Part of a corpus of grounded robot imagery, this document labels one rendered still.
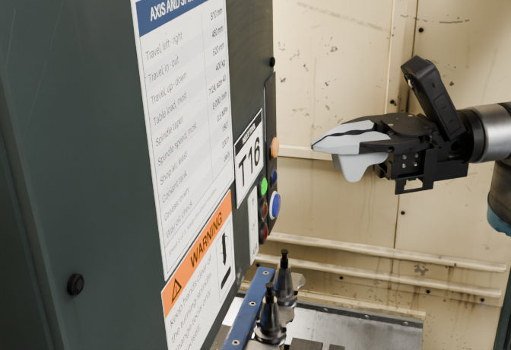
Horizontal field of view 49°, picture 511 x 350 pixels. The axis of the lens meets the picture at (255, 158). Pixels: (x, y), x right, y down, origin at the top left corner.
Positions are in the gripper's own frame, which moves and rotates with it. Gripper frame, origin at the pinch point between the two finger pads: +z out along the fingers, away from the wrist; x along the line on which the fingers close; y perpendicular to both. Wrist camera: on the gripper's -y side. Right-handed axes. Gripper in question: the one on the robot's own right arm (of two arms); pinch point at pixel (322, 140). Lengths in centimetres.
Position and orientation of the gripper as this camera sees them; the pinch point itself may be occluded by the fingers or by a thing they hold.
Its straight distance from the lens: 69.4
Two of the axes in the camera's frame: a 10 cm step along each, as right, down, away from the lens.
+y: 0.3, 9.0, 4.4
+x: -2.4, -4.2, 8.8
